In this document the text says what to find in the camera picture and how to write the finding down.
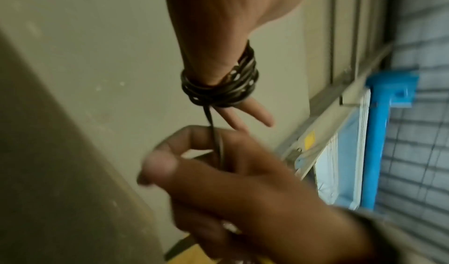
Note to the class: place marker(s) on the blue post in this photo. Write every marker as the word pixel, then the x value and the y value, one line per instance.
pixel 377 135

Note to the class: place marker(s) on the yellow wooden board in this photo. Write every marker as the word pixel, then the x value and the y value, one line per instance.
pixel 196 253

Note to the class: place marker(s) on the person's right forearm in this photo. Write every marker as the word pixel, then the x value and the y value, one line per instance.
pixel 403 238

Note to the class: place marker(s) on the person's left hand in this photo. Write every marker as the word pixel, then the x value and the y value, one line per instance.
pixel 214 16

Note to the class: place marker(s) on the white and blue panel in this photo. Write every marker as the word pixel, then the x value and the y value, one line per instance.
pixel 345 160

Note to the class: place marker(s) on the person's right hand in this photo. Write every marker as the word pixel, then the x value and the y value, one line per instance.
pixel 266 201

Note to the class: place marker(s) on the grey metal frame rail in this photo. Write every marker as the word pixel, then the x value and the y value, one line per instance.
pixel 333 118

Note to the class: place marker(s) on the grey metal bar rack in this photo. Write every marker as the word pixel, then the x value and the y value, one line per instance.
pixel 350 35

